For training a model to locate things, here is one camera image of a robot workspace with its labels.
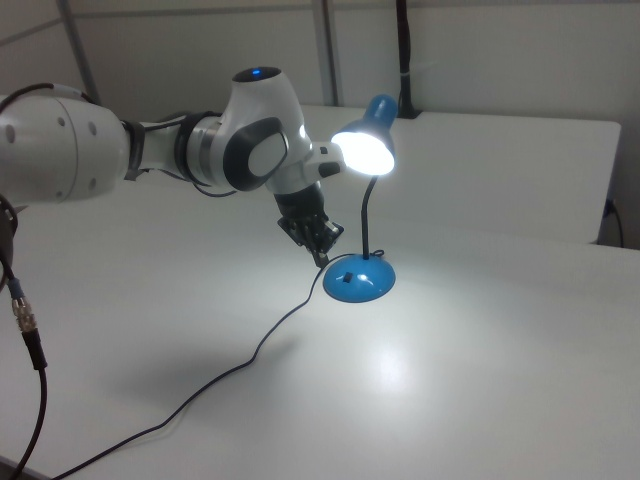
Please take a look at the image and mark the black cable with metal connector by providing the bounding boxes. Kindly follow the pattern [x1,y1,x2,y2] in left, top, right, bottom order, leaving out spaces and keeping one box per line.
[0,194,52,480]

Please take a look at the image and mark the grey wide partition post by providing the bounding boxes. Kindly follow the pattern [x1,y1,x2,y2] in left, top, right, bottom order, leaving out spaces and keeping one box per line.
[310,0,342,107]

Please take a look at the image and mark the black wall cable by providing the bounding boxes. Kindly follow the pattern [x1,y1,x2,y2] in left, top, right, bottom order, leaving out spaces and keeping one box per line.
[604,198,627,249]

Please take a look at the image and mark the grey slim partition post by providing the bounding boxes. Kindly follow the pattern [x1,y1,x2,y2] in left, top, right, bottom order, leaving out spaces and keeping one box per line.
[57,0,103,105]

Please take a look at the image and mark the black lamp power cord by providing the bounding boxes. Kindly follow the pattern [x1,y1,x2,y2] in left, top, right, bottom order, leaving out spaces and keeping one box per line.
[49,248,387,480]

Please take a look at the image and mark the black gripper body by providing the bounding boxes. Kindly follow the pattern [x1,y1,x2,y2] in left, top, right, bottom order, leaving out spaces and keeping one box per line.
[273,181,347,252]

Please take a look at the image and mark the blue gooseneck desk lamp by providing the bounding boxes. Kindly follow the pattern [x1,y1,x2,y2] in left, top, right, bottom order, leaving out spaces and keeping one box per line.
[322,93,399,304]

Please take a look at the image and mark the black clamped pole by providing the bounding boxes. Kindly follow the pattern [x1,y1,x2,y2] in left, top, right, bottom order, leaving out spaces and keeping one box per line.
[394,0,422,120]

